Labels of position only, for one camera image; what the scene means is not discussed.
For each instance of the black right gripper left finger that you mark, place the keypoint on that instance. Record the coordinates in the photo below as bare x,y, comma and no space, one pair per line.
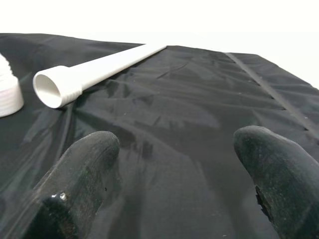
72,186

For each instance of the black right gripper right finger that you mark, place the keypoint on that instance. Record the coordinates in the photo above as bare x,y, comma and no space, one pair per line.
286,186

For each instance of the white plastic table top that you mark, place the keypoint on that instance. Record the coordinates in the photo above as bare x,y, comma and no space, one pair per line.
10,102

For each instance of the black cloth table cover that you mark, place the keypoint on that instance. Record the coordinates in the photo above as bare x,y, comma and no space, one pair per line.
187,99

